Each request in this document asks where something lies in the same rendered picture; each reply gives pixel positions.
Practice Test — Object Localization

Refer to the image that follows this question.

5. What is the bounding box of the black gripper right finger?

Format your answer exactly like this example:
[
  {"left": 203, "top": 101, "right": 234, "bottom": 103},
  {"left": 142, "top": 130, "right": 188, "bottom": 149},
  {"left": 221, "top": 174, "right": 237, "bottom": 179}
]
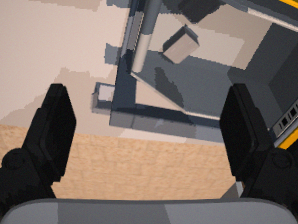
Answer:
[{"left": 219, "top": 83, "right": 298, "bottom": 223}]

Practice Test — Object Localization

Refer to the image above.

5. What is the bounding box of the orange flat bar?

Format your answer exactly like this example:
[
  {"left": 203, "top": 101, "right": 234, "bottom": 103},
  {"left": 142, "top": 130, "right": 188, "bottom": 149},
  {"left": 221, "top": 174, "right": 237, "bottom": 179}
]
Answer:
[{"left": 277, "top": 126, "right": 298, "bottom": 149}]

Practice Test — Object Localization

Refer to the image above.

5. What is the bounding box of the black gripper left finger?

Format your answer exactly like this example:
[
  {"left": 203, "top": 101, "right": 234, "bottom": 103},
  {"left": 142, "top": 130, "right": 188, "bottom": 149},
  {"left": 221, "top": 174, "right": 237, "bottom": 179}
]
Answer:
[{"left": 0, "top": 83, "right": 77, "bottom": 222}]

